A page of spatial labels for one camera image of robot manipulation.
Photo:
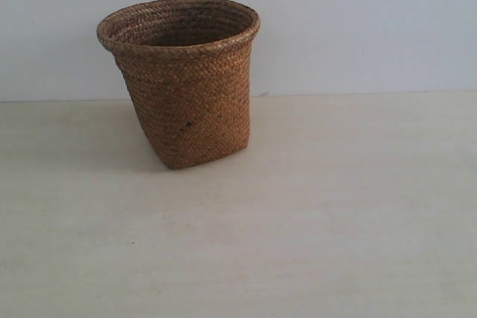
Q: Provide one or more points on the brown woven wicker basket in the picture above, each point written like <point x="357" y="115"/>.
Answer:
<point x="186" y="66"/>

